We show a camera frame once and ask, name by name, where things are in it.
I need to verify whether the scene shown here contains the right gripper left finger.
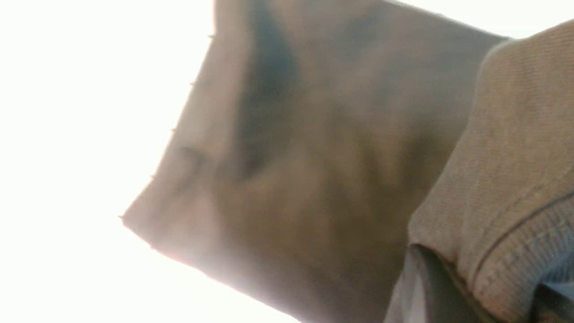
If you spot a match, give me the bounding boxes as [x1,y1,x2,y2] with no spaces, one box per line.
[385,244,498,323]

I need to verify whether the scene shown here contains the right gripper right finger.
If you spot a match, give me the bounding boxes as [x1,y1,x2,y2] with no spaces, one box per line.
[530,282,574,323]

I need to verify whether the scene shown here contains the gray long sleeve shirt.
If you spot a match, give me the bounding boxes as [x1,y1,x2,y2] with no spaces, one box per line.
[121,0,573,323]

